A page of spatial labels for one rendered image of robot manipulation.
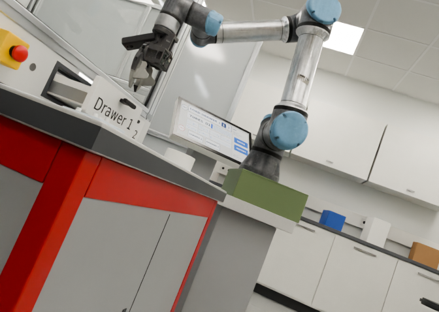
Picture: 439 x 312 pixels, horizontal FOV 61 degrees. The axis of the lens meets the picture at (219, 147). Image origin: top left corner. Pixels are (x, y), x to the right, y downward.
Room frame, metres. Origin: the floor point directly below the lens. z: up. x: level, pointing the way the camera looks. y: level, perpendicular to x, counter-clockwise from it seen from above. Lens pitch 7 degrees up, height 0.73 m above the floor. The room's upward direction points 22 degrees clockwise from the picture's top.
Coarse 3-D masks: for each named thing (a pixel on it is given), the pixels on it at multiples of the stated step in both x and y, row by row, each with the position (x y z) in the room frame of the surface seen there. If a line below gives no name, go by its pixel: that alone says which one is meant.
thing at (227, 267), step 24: (216, 216) 1.25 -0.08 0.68; (240, 216) 1.23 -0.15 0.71; (264, 216) 1.20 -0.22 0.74; (216, 240) 1.22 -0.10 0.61; (240, 240) 1.23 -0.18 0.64; (264, 240) 1.24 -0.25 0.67; (216, 264) 1.23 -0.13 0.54; (240, 264) 1.24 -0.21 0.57; (192, 288) 1.22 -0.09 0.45; (216, 288) 1.23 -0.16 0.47; (240, 288) 1.24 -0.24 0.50
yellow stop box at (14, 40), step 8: (0, 32) 0.84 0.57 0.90; (8, 32) 0.84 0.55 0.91; (0, 40) 0.84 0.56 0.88; (8, 40) 0.84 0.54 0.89; (16, 40) 0.86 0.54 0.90; (0, 48) 0.84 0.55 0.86; (8, 48) 0.85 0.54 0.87; (0, 56) 0.84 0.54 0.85; (8, 56) 0.86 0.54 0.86; (8, 64) 0.87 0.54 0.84; (16, 64) 0.89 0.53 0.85
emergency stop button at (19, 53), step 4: (16, 48) 0.84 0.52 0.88; (20, 48) 0.85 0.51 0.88; (24, 48) 0.86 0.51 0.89; (12, 52) 0.85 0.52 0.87; (16, 52) 0.85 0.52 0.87; (20, 52) 0.85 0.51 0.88; (24, 52) 0.86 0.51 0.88; (12, 56) 0.85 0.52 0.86; (16, 56) 0.85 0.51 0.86; (20, 56) 0.86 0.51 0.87; (24, 56) 0.87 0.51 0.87; (16, 60) 0.86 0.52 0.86; (20, 60) 0.86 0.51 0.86; (24, 60) 0.87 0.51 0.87
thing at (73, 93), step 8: (56, 80) 1.07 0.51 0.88; (64, 80) 1.07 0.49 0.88; (72, 80) 1.06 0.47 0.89; (56, 88) 1.07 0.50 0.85; (64, 88) 1.06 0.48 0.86; (72, 88) 1.05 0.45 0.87; (80, 88) 1.05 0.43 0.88; (88, 88) 1.04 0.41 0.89; (56, 96) 1.07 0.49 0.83; (64, 96) 1.06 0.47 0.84; (72, 96) 1.05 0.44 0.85; (80, 96) 1.04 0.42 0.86; (72, 104) 1.13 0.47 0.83; (80, 104) 1.04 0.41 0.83
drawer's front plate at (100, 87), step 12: (96, 84) 1.02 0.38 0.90; (108, 84) 1.06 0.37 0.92; (96, 96) 1.03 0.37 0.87; (108, 96) 1.08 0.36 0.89; (120, 96) 1.14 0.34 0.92; (84, 108) 1.02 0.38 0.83; (108, 108) 1.11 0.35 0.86; (120, 108) 1.17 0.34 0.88; (120, 120) 1.19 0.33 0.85; (132, 132) 1.29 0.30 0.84
